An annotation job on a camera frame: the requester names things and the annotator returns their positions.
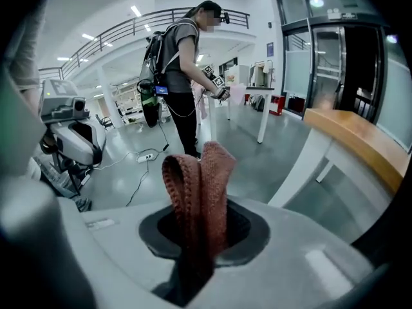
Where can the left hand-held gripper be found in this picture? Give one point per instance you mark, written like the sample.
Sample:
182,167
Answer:
59,101

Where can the clothes rack with garments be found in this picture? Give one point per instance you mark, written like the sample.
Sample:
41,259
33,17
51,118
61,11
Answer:
257,74

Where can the pink garment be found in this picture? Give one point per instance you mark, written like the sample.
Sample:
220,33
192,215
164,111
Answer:
201,108
236,93

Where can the blue wall sign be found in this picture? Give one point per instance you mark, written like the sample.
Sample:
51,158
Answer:
270,49

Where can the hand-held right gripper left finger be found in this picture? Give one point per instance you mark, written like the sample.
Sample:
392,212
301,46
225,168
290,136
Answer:
122,253

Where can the red cloth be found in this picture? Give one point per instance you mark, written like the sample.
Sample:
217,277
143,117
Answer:
199,198

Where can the grey floor backpack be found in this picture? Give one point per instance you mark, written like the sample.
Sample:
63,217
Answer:
257,102

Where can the white power strip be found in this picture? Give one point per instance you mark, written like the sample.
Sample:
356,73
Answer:
145,158

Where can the black balcony railing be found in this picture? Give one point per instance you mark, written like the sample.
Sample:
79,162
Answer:
239,19

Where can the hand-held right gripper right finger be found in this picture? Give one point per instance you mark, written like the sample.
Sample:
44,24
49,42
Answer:
289,269

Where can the black framed glass door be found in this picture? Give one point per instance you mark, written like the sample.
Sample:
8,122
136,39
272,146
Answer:
328,60

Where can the person's left shoe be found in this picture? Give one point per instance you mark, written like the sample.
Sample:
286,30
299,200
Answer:
83,204

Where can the black power adapter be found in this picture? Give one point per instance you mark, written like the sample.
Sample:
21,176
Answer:
166,147

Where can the dark table white legs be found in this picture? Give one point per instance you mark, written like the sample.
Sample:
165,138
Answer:
263,117

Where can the wooden table white legs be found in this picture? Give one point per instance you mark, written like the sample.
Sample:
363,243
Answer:
354,134

